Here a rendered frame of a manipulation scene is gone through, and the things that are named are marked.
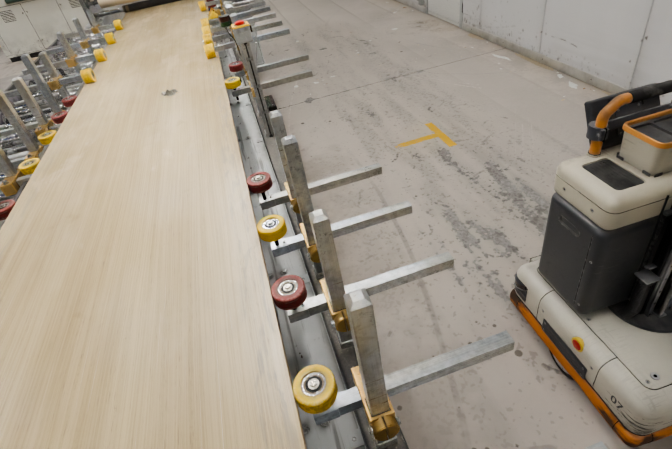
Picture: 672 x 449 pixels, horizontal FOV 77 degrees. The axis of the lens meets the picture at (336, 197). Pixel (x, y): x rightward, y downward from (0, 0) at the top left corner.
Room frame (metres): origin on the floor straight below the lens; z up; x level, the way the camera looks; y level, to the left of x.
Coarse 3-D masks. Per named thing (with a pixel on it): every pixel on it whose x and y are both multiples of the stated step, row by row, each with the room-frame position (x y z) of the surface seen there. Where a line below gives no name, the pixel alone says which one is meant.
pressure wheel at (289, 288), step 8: (280, 280) 0.70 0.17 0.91; (288, 280) 0.70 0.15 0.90; (296, 280) 0.69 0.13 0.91; (272, 288) 0.68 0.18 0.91; (280, 288) 0.68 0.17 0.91; (288, 288) 0.67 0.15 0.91; (296, 288) 0.67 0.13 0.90; (304, 288) 0.67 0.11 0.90; (272, 296) 0.66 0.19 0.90; (280, 296) 0.66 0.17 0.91; (288, 296) 0.65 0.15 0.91; (296, 296) 0.65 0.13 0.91; (304, 296) 0.66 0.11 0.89; (280, 304) 0.64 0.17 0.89; (288, 304) 0.64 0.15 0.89; (296, 304) 0.64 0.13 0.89
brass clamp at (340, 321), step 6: (324, 282) 0.73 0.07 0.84; (324, 288) 0.71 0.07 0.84; (324, 294) 0.70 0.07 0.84; (330, 306) 0.65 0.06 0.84; (330, 312) 0.65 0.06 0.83; (336, 312) 0.63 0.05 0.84; (342, 312) 0.63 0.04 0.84; (336, 318) 0.62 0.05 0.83; (342, 318) 0.61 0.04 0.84; (336, 324) 0.61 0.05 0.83; (342, 324) 0.61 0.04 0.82; (348, 324) 0.61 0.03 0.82; (342, 330) 0.61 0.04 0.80; (348, 330) 0.61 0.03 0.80
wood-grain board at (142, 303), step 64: (192, 0) 4.74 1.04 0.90; (128, 64) 2.84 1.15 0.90; (192, 64) 2.57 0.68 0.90; (64, 128) 1.95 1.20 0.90; (128, 128) 1.80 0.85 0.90; (192, 128) 1.67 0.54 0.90; (64, 192) 1.34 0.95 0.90; (128, 192) 1.25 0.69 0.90; (192, 192) 1.17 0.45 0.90; (0, 256) 1.03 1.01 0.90; (64, 256) 0.96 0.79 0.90; (128, 256) 0.91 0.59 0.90; (192, 256) 0.86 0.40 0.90; (256, 256) 0.81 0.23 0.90; (0, 320) 0.76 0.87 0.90; (64, 320) 0.72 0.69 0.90; (128, 320) 0.68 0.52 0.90; (192, 320) 0.64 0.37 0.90; (256, 320) 0.61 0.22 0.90; (0, 384) 0.57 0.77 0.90; (64, 384) 0.54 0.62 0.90; (128, 384) 0.51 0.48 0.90; (192, 384) 0.48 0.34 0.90; (256, 384) 0.46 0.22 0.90; (0, 448) 0.43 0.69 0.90; (64, 448) 0.41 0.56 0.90; (128, 448) 0.38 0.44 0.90; (192, 448) 0.36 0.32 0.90; (256, 448) 0.34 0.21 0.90
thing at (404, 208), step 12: (396, 204) 1.00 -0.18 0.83; (408, 204) 0.99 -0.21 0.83; (360, 216) 0.98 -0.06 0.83; (372, 216) 0.97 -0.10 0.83; (384, 216) 0.97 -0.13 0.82; (396, 216) 0.97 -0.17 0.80; (336, 228) 0.94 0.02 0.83; (348, 228) 0.95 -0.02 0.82; (360, 228) 0.95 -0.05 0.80; (288, 240) 0.93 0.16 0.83; (300, 240) 0.92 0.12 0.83; (276, 252) 0.91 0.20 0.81; (288, 252) 0.91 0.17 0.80
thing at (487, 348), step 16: (496, 336) 0.51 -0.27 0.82; (448, 352) 0.49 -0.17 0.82; (464, 352) 0.49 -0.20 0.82; (480, 352) 0.48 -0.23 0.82; (496, 352) 0.48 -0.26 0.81; (416, 368) 0.47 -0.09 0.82; (432, 368) 0.47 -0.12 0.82; (448, 368) 0.46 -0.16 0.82; (400, 384) 0.45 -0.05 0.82; (416, 384) 0.45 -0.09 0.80; (336, 400) 0.44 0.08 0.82; (352, 400) 0.43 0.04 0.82; (320, 416) 0.42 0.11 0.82; (336, 416) 0.42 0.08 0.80
